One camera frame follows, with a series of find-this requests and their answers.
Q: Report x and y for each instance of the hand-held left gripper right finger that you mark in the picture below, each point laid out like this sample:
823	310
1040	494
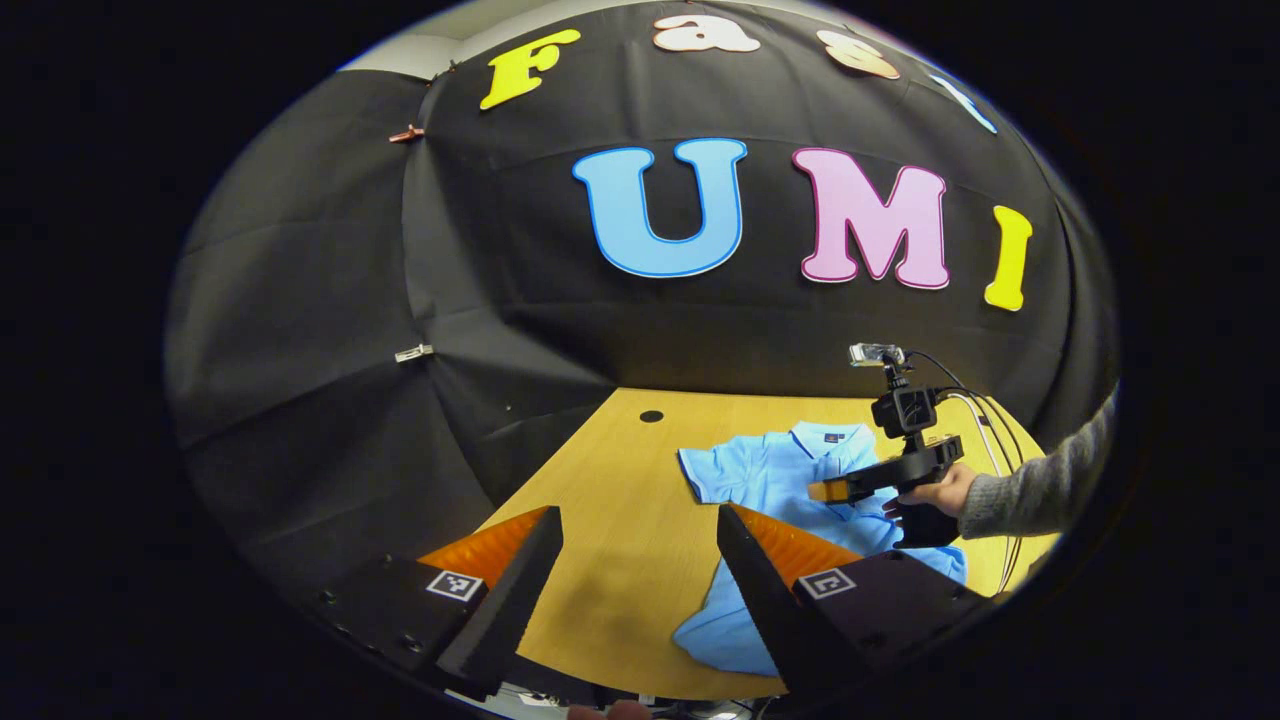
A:
765	610

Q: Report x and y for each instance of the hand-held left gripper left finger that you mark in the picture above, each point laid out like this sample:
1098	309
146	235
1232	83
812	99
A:
515	600

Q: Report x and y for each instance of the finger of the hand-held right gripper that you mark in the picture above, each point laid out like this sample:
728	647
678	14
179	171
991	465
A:
828	491

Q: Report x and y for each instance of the light blue T-shirt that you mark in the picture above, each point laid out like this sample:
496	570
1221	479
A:
760	470

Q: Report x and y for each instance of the white backdrop clip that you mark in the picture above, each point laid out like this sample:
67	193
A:
413	352

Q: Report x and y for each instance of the black backdrop cloth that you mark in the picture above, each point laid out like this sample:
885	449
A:
400	300

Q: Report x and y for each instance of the red backdrop clip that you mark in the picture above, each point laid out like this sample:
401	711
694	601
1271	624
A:
407	133

